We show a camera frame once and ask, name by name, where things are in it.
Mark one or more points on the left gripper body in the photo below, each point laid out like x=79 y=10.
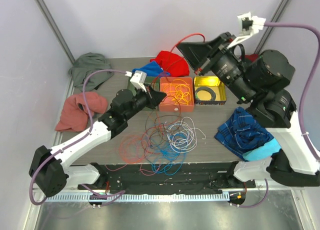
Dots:
x=141 y=100

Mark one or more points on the salmon drawer box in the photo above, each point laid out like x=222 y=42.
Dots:
x=179 y=94

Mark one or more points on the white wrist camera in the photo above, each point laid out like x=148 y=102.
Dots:
x=137 y=79
x=249 y=25

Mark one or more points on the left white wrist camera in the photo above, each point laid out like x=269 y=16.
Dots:
x=137 y=79

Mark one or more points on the dark red cloth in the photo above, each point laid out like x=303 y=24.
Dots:
x=250 y=58

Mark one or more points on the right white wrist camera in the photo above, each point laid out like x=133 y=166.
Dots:
x=249 y=25

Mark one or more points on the cyan cloth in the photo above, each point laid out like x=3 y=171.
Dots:
x=262 y=152

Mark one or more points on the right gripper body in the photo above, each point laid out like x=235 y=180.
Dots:
x=223 y=64

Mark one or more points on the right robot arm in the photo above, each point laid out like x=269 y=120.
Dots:
x=260 y=83

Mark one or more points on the dusty pink cloth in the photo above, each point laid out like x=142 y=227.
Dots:
x=74 y=116

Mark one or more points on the blue plaid cloth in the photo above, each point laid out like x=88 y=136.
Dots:
x=242 y=133

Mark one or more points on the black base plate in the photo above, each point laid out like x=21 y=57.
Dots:
x=188 y=179

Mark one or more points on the green drawer box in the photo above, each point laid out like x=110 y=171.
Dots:
x=149 y=81

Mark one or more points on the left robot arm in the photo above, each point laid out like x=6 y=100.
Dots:
x=52 y=168

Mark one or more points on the grey cloth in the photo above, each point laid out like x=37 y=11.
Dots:
x=87 y=64

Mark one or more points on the slotted cable duct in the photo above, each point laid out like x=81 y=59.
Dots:
x=89 y=197

